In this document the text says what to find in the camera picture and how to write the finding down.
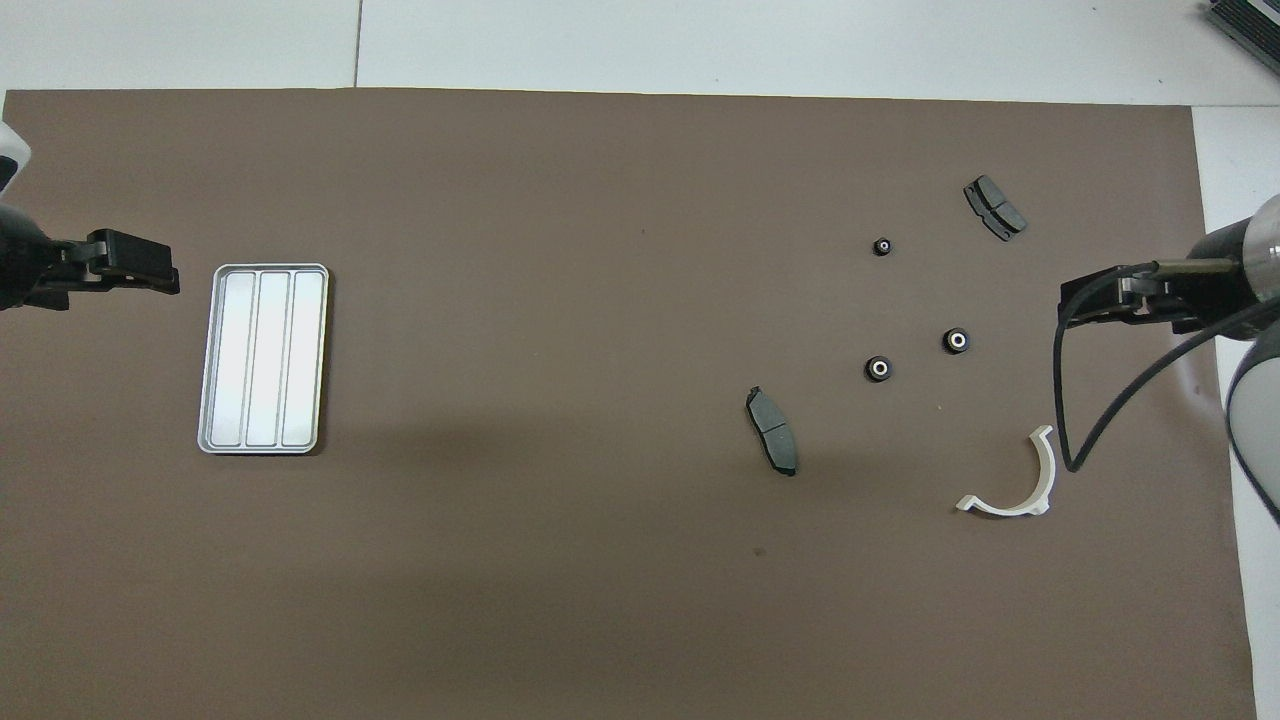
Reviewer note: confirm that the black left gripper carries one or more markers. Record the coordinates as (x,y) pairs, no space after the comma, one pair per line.
(25,260)

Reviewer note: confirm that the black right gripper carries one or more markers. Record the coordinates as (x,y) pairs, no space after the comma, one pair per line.
(1215,275)

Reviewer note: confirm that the silver metal tray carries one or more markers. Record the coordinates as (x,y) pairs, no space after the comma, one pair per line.
(265,360)

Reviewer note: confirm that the short grey brake pad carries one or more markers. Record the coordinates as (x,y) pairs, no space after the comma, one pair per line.
(995,207)

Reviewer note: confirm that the dark ribbed device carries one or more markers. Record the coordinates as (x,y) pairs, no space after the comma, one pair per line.
(1250,25)

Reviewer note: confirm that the long grey brake pad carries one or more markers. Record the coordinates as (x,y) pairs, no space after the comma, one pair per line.
(772,430)

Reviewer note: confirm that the brown table mat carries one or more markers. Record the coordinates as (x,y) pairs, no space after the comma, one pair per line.
(600,300)

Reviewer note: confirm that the white curved plastic bracket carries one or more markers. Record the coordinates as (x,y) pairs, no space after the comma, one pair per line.
(1010,508)

